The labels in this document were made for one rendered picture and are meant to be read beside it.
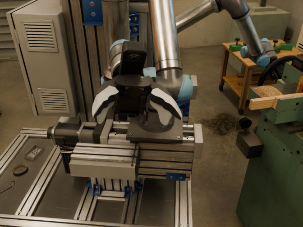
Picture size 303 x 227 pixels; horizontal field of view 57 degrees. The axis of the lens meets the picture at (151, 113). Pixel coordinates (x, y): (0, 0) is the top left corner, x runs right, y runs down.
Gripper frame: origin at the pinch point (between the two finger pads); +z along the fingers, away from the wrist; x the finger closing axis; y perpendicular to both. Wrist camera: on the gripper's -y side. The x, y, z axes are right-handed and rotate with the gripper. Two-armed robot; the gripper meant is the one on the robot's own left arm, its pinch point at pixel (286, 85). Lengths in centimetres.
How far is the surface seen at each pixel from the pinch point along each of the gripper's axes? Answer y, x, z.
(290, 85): -27.0, 21.1, 14.6
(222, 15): 153, -84, -211
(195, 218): 53, 59, 56
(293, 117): -33, 32, 33
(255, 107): -36, 48, 27
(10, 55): 189, 214, -204
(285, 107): -38, 37, 30
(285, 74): -22.6, 17.0, 5.7
